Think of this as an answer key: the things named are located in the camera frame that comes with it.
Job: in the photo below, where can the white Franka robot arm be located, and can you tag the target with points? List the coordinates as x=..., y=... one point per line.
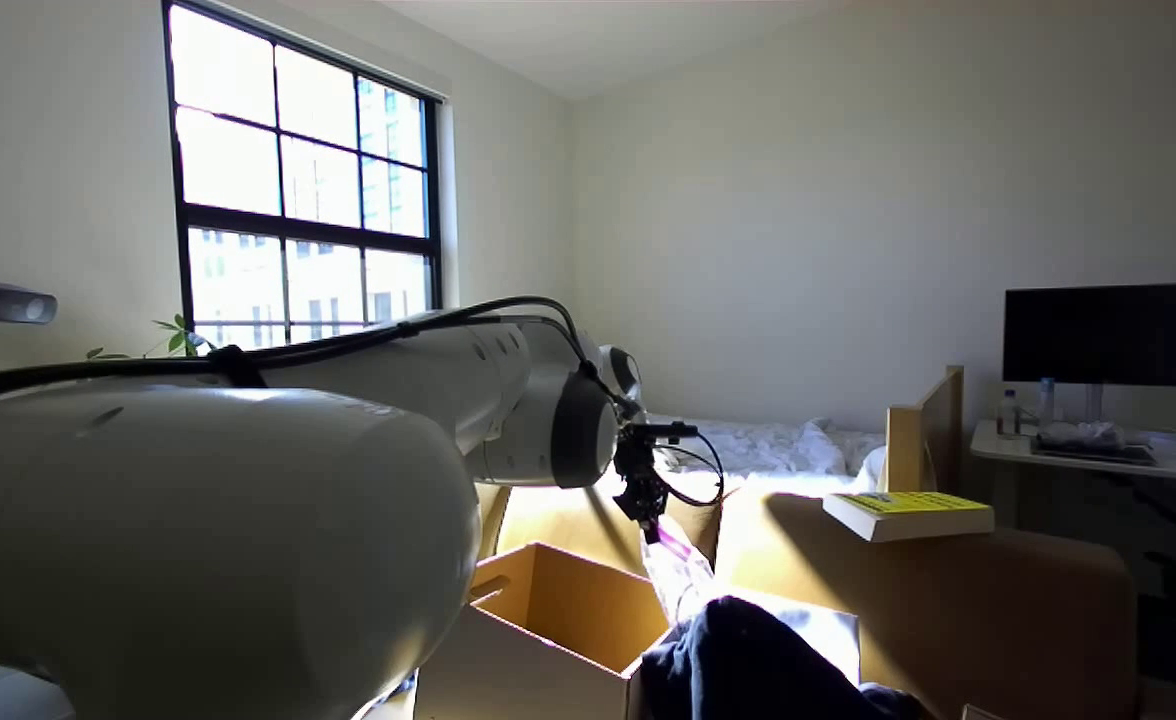
x=215, y=532

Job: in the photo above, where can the pink clear plastic bag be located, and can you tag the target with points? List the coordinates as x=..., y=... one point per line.
x=680, y=574

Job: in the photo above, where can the yellow book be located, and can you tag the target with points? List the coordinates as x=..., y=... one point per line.
x=910, y=514

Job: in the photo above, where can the black keyboard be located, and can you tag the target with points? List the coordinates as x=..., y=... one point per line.
x=1095, y=450

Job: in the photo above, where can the small bottle on desk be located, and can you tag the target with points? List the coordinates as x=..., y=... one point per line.
x=1009, y=413

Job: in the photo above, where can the open cardboard box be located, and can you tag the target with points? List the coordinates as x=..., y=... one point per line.
x=551, y=643

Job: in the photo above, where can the black computer monitor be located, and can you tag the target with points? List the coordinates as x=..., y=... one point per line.
x=1114, y=333

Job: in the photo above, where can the large brown cardboard box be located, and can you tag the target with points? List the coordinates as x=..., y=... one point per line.
x=990, y=614

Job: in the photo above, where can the green plant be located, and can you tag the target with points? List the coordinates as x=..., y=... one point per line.
x=183, y=339

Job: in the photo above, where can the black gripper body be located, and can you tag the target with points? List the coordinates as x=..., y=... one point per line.
x=639, y=480

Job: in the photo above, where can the black framed window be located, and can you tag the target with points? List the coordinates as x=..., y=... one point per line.
x=301, y=173

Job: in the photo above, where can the white bed sheets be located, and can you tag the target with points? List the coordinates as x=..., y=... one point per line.
x=774, y=445

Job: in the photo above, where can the wooden bed headboard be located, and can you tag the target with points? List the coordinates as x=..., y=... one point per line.
x=929, y=433

